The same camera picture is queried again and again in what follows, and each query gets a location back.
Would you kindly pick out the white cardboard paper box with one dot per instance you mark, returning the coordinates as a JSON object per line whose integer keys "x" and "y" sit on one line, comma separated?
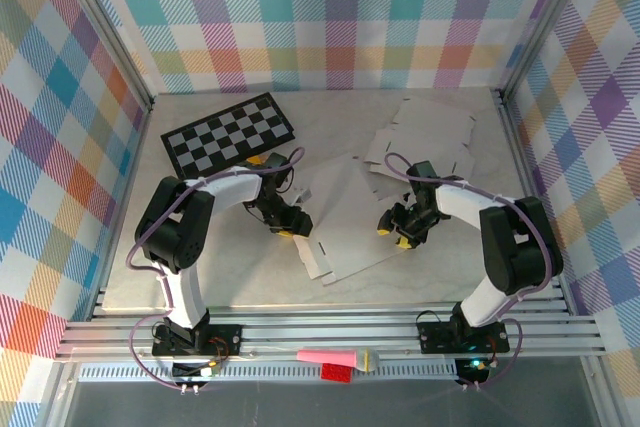
{"x": 350, "y": 217}
{"x": 435, "y": 122}

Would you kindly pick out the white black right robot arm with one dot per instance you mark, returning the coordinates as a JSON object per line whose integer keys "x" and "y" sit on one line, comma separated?
{"x": 460, "y": 202}

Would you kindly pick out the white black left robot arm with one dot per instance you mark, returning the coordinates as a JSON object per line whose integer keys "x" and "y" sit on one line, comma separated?
{"x": 185, "y": 292}

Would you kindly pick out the yellow toy brick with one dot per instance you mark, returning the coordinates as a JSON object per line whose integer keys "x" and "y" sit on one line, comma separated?
{"x": 254, "y": 161}

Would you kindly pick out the black white chessboard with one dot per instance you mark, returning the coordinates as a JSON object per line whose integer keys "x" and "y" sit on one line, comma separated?
{"x": 225, "y": 137}

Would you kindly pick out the pink toy microphone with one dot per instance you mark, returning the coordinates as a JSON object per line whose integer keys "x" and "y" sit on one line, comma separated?
{"x": 325, "y": 357}

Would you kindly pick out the black controller board with connector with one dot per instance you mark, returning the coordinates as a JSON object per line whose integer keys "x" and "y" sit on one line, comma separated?
{"x": 472, "y": 369}
{"x": 195, "y": 369}

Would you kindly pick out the red flat toy brick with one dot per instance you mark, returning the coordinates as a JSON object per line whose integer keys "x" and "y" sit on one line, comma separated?
{"x": 335, "y": 374}

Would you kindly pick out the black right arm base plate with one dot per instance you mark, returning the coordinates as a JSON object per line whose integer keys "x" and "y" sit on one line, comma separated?
{"x": 435, "y": 339}

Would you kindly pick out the aluminium front frame rails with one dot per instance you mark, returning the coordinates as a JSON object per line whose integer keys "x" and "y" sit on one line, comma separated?
{"x": 325, "y": 332}

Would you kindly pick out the aluminium side rail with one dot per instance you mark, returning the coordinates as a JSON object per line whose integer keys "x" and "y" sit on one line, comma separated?
{"x": 131, "y": 172}
{"x": 516, "y": 147}

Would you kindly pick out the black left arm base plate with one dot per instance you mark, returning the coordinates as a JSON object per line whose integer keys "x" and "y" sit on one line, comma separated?
{"x": 230, "y": 339}

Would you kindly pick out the aluminium frame post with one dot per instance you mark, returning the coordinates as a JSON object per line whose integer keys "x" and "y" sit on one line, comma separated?
{"x": 105, "y": 32}
{"x": 545, "y": 22}

